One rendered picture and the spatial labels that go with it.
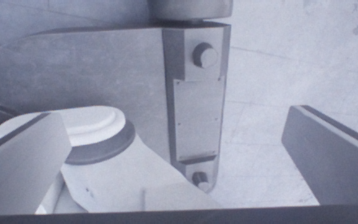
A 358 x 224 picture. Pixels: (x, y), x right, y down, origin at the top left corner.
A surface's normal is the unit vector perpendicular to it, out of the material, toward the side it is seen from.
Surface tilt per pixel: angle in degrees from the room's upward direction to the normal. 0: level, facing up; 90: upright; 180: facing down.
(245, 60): 0
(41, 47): 0
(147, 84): 0
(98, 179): 90
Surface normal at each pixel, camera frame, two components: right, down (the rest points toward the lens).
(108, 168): -0.03, -0.88
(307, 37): 0.22, 0.46
